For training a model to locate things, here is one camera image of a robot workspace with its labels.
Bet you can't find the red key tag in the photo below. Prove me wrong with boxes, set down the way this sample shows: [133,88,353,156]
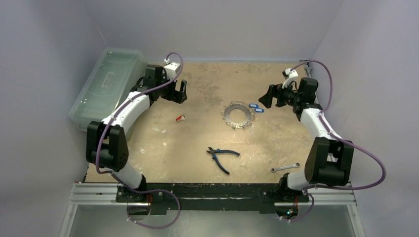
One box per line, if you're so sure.
[175,115,186,122]

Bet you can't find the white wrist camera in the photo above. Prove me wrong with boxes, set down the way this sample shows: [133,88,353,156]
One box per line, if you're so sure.
[282,68,298,88]
[164,59,182,80]

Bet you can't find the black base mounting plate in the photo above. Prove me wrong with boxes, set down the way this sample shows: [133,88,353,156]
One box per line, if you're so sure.
[116,183,309,215]

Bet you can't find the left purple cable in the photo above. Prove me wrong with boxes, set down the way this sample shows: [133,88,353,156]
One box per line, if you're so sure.
[95,52,185,230]

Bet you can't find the small silver wrench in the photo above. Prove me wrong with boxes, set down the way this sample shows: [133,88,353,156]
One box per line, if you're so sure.
[270,162,300,173]

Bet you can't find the blue handled pliers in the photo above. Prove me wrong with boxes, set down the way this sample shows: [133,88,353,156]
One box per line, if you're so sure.
[206,147,241,175]

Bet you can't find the translucent green plastic box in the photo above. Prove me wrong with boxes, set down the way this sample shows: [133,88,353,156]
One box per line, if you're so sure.
[69,47,147,132]

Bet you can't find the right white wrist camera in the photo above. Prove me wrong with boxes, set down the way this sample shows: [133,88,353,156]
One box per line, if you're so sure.
[282,68,298,88]

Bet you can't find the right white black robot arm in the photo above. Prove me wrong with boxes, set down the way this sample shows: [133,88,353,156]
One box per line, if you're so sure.
[259,78,354,201]

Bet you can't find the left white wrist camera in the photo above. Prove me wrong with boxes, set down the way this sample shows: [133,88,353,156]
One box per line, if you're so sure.
[164,59,182,80]

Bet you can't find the aluminium frame rail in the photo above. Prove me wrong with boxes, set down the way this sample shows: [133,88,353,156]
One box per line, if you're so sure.
[66,183,365,237]

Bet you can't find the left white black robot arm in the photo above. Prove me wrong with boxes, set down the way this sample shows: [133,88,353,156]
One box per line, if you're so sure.
[86,62,187,202]

